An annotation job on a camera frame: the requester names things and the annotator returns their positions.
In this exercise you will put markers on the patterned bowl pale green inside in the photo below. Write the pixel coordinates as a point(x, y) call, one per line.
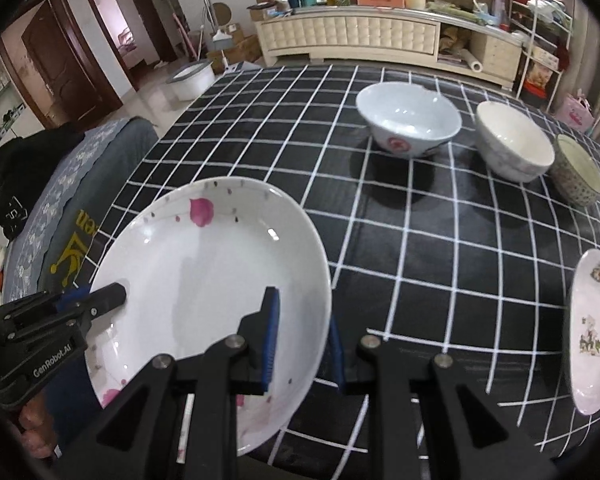
point(577, 165)

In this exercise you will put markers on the brown wooden door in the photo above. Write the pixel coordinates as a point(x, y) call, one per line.
point(60, 70)

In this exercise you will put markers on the black cloth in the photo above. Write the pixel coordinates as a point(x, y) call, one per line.
point(20, 175)

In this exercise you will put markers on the dark cloth yellow print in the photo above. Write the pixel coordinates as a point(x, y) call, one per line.
point(75, 255)

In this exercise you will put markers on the person's left hand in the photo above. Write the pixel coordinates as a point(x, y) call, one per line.
point(32, 422)

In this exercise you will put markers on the white paper roll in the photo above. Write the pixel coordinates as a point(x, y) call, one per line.
point(472, 60)

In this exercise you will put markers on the white bowl grey pattern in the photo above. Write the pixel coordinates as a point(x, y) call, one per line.
point(515, 135)

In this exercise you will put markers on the cardboard box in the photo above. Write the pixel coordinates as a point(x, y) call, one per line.
point(240, 50)

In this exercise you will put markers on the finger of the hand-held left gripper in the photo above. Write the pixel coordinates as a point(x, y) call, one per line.
point(72, 296)
point(105, 297)

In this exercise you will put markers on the white bowl red print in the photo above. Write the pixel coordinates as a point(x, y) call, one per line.
point(405, 115)

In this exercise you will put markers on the white plate floral print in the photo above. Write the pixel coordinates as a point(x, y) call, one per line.
point(595, 320)

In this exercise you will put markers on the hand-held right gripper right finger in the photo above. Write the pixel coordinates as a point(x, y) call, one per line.
point(336, 360)

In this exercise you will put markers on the white bin grey lid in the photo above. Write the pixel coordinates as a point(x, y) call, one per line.
point(190, 82)

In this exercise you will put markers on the grey blue patterned blanket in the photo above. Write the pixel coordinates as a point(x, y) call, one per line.
point(50, 200)

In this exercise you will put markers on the pink bag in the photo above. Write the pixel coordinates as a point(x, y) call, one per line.
point(575, 115)

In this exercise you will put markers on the white plate pink flowers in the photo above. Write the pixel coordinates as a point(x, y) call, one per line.
point(205, 270)

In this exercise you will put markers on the cream TV cabinet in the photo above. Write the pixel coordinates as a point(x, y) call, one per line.
point(350, 35)

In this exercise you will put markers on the white stand round discs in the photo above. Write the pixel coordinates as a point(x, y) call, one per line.
point(222, 11)

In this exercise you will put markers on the white metal shelf rack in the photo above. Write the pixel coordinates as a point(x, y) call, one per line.
point(540, 7)

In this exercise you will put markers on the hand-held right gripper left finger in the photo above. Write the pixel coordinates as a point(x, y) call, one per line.
point(272, 340)

